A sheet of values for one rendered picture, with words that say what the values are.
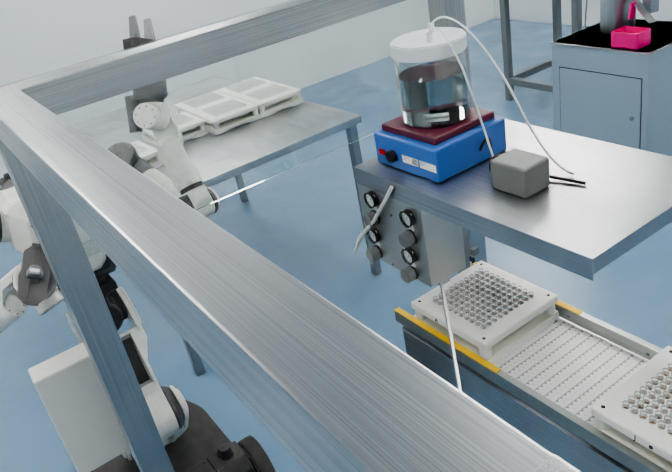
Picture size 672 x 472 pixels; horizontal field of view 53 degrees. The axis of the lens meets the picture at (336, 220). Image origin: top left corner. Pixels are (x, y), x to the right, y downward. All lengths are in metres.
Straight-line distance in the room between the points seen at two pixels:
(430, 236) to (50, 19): 4.86
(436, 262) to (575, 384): 0.38
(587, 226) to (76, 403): 1.03
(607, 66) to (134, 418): 3.16
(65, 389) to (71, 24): 4.73
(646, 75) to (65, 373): 3.16
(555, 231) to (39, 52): 5.16
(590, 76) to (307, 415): 3.79
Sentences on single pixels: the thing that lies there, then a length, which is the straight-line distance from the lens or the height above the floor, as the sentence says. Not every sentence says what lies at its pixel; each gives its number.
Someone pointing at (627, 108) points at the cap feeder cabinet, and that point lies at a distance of 3.96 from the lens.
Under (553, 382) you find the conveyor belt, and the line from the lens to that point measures 1.53.
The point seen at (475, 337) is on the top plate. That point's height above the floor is 0.89.
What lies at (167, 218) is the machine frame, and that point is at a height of 1.62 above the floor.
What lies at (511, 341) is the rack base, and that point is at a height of 0.84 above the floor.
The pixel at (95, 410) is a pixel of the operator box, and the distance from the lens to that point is 1.51.
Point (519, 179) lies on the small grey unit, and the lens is 1.26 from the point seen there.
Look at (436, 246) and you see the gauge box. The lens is 1.42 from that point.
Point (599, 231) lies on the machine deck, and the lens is 1.17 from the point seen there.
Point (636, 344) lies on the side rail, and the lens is 1.59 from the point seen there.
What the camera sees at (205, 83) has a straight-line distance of 1.36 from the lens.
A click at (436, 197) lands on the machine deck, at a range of 1.31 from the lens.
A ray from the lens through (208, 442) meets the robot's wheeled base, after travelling 2.52.
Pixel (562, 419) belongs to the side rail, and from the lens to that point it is 1.42.
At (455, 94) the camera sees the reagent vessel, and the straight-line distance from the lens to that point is 1.38.
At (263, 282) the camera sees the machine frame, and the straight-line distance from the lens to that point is 0.42.
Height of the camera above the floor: 1.84
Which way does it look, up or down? 27 degrees down
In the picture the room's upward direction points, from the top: 11 degrees counter-clockwise
